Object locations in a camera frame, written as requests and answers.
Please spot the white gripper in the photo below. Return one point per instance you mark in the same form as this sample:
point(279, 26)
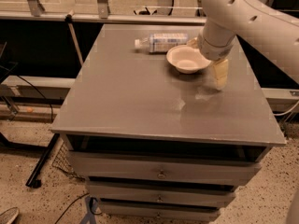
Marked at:
point(214, 51)

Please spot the white paper bowl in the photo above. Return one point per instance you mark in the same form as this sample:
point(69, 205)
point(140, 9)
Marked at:
point(186, 59)

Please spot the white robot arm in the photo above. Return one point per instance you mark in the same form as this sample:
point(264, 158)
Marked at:
point(272, 33)

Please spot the clear plastic water bottle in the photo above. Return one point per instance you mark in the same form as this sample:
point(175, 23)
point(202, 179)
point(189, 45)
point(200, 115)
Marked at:
point(160, 42)

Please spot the grey drawer cabinet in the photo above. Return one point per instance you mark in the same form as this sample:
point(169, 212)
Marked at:
point(133, 103)

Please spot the middle grey drawer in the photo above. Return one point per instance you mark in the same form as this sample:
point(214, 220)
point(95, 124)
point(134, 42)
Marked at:
point(157, 194)

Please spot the grey drawer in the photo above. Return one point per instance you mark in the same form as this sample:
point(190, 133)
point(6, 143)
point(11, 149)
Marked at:
point(231, 173)
point(157, 194)
point(159, 211)

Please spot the top grey drawer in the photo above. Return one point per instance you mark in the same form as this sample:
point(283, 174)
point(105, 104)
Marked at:
point(231, 173)

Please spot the bottom grey drawer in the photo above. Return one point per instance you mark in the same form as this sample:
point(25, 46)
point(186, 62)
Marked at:
point(159, 211)

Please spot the blue metal stand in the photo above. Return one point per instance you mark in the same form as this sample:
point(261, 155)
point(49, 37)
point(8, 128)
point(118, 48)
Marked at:
point(91, 206)

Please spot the black floor bar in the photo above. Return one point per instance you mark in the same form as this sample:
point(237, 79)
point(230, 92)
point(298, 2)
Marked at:
point(33, 181)

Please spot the shoe tip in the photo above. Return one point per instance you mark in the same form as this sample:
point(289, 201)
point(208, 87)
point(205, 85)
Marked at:
point(9, 216)

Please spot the wooden broom handle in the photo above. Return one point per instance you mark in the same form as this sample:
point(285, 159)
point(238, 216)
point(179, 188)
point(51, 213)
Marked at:
point(69, 21)

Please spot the wire mesh panel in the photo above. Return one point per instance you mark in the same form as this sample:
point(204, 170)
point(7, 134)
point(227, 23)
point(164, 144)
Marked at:
point(61, 163)

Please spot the metal frame rail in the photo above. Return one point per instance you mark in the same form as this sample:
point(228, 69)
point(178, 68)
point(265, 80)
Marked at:
point(119, 19)

